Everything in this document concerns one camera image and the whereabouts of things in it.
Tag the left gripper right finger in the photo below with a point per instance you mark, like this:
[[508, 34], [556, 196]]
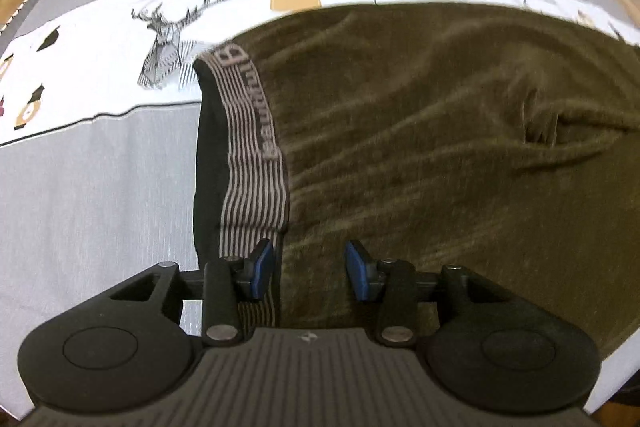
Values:
[[388, 293]]

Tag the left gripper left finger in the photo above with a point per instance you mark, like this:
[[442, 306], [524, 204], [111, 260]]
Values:
[[145, 310]]

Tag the grey printed bed sheet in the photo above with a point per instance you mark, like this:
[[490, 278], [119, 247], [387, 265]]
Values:
[[84, 207]]

